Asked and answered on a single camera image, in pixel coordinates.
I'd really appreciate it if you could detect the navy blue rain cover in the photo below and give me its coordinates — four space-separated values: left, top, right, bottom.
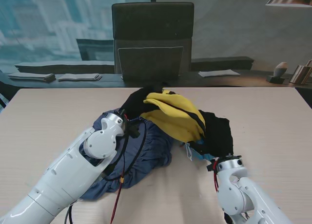
79 108 175 202

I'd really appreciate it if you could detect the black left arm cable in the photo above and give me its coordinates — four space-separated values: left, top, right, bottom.
101 120 147 183

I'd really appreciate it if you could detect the printed office backdrop banner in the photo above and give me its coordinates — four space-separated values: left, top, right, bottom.
0 0 312 90

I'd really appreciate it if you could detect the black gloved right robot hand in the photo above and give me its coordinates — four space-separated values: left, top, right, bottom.
192 109 235 159

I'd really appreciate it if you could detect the red left arm wire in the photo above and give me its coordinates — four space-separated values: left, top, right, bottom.
109 113 130 224

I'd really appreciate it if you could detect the red right arm wire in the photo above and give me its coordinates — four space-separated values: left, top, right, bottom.
212 158 220 193

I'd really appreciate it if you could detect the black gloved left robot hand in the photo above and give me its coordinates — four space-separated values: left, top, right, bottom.
120 86 164 120

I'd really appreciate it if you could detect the red arm wire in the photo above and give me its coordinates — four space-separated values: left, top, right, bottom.
212 158 220 193
109 113 130 224

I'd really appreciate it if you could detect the yellow black blue backpack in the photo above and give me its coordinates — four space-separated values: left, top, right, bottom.
140 89 220 162

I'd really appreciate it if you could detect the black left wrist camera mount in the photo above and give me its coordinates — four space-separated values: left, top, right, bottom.
127 125 140 139

